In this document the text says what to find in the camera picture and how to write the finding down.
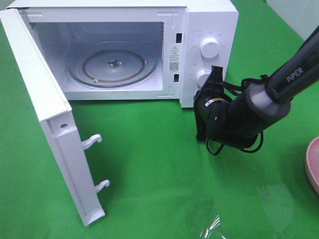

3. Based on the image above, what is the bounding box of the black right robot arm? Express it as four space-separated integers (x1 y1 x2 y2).
193 29 319 155

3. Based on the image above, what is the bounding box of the white microwave oven body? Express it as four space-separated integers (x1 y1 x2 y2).
5 0 238 108

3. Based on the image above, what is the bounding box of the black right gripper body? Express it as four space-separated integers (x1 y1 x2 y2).
194 84 231 124

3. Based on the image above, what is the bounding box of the glass microwave turntable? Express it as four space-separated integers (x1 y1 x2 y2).
68 41 162 88

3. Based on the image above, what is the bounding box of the lower white round knob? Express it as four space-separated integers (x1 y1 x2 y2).
196 70 211 88

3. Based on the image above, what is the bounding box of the white round knob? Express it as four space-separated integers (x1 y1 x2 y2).
196 70 211 88
200 36 220 59

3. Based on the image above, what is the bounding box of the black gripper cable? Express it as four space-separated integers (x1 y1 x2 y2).
205 77 269 156

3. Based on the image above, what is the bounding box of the clear plastic wrap piece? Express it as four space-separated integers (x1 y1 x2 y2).
184 199 227 239

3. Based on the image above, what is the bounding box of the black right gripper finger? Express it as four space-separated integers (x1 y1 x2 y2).
204 65 223 90

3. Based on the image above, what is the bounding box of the pink round plate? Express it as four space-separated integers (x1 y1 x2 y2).
305 136 319 194

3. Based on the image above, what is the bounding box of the white microwave door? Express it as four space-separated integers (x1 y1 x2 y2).
0 8 110 226

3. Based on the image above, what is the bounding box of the upper white round knob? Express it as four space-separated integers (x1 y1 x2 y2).
200 36 220 59

